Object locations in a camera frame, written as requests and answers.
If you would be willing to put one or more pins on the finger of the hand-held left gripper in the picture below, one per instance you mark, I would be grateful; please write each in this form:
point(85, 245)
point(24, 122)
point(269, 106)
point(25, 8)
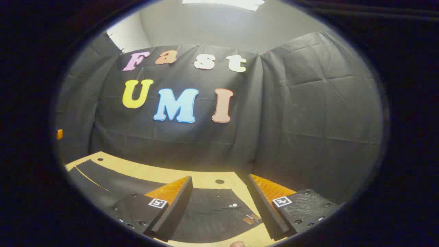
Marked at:
point(59, 134)

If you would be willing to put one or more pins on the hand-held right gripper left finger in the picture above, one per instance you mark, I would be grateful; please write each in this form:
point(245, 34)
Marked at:
point(175, 209)

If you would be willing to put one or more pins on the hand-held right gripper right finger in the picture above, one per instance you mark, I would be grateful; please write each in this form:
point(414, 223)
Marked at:
point(265, 209)

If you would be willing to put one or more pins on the dark grey jeans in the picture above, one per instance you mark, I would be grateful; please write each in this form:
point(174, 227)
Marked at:
point(212, 214)

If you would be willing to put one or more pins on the black backdrop cloth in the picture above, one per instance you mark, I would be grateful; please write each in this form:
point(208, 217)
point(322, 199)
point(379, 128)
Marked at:
point(291, 120)

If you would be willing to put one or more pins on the ceiling light panel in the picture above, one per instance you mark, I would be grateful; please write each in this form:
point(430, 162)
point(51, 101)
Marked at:
point(223, 3)

